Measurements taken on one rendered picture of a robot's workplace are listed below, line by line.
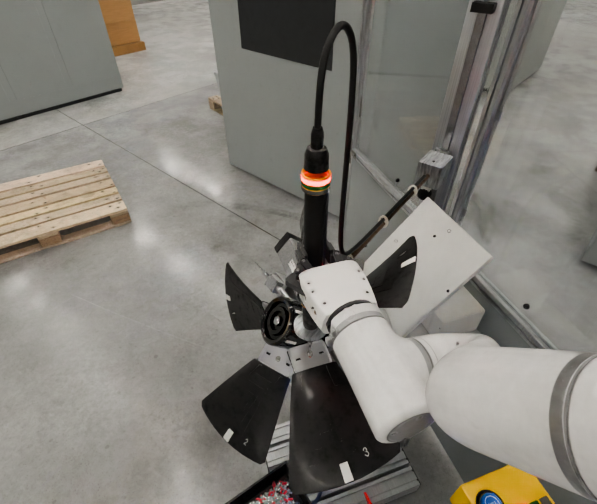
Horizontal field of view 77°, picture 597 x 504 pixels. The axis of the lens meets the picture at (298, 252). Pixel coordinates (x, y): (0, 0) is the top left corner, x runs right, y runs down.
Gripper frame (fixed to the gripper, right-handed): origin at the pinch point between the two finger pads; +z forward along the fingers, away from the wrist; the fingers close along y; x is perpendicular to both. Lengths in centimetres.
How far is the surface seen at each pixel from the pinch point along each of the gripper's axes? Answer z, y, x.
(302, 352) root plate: 1.3, -1.5, -31.5
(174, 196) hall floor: 272, -33, -151
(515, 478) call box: -34, 33, -43
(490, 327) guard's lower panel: 10, 70, -63
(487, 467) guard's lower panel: -17, 70, -119
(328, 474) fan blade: -23.2, -4.8, -34.9
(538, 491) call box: -37, 35, -43
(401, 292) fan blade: -7.9, 13.9, -6.9
